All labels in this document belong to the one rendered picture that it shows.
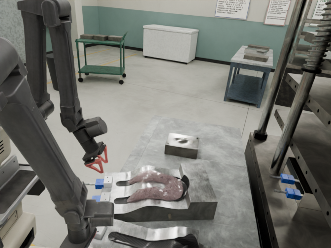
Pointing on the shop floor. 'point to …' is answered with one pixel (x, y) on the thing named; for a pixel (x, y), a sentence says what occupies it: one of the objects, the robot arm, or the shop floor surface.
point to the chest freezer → (170, 43)
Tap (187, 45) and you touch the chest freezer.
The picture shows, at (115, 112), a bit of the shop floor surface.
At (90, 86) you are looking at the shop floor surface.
